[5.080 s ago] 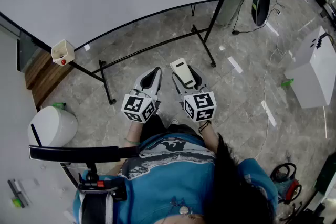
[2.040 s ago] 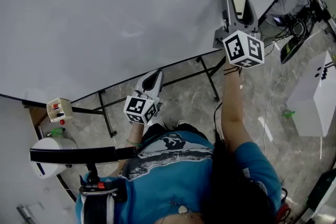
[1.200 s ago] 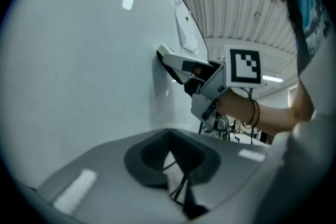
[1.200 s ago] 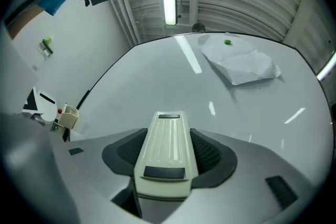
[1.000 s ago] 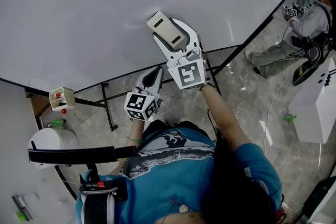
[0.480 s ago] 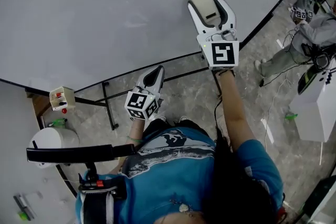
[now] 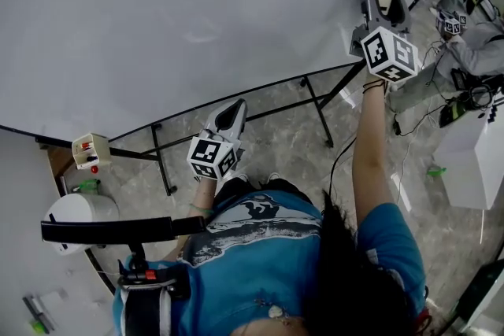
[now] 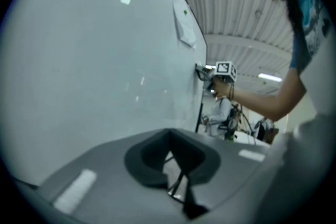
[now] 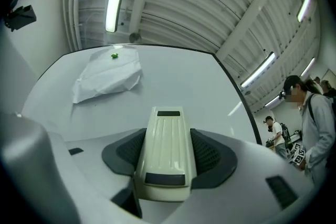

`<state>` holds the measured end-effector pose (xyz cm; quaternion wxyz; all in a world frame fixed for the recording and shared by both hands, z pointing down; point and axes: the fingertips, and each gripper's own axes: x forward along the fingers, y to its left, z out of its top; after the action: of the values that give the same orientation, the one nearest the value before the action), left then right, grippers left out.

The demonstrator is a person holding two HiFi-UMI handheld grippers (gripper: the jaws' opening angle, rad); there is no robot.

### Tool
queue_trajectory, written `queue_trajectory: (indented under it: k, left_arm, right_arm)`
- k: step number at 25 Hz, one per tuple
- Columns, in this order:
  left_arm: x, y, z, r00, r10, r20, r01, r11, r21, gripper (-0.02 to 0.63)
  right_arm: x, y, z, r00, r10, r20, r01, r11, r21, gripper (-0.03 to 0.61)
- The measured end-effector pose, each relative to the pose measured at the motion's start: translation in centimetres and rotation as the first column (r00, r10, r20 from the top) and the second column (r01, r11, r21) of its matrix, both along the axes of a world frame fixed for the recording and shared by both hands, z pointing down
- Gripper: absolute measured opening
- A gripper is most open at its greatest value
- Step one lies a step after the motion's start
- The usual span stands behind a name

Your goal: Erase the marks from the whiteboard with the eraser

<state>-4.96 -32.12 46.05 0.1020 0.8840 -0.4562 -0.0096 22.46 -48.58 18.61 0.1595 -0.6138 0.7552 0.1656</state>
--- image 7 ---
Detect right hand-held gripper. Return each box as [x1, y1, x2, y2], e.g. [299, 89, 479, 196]
[349, 0, 419, 84]

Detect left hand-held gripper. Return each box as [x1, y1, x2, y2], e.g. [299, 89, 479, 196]
[186, 98, 248, 182]

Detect person's left forearm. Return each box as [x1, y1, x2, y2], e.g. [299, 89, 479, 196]
[187, 176, 217, 220]

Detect person's right forearm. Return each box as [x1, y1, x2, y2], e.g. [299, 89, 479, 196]
[350, 77, 397, 227]

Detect person's black trousers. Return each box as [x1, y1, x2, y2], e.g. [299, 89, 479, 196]
[214, 176, 312, 205]

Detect black green office chair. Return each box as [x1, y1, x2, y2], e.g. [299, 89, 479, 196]
[439, 100, 469, 129]

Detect white marker holder box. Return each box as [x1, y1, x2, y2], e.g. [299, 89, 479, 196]
[71, 132, 111, 170]

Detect person's blue printed t-shirt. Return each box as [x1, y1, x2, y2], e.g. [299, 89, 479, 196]
[112, 190, 428, 336]

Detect white rounded appliance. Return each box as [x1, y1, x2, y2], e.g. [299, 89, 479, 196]
[42, 192, 120, 257]

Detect white cabinet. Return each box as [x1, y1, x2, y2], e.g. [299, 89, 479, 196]
[432, 105, 504, 210]

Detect wooden platform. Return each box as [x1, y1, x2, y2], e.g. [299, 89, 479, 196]
[46, 145, 76, 180]

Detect black clamp with red button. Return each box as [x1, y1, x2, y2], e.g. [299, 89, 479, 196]
[117, 243, 192, 300]

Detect dark green white-framed panel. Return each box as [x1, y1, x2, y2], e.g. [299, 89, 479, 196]
[452, 259, 504, 336]

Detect black wrist cord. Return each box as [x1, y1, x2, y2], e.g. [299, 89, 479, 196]
[361, 79, 387, 94]

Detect black power adapter cable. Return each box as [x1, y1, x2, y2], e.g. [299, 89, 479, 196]
[392, 90, 446, 138]

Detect black cable bundle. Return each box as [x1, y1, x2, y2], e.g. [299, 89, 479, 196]
[450, 68, 504, 111]

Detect thin black cable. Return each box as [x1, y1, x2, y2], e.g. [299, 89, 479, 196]
[328, 135, 358, 205]

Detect black curved mount bar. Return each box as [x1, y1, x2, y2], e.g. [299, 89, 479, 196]
[40, 216, 208, 245]

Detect silver pendant necklace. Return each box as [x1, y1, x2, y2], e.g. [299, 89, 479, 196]
[254, 297, 295, 326]

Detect black chest strap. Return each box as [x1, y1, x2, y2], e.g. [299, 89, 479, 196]
[120, 285, 174, 336]

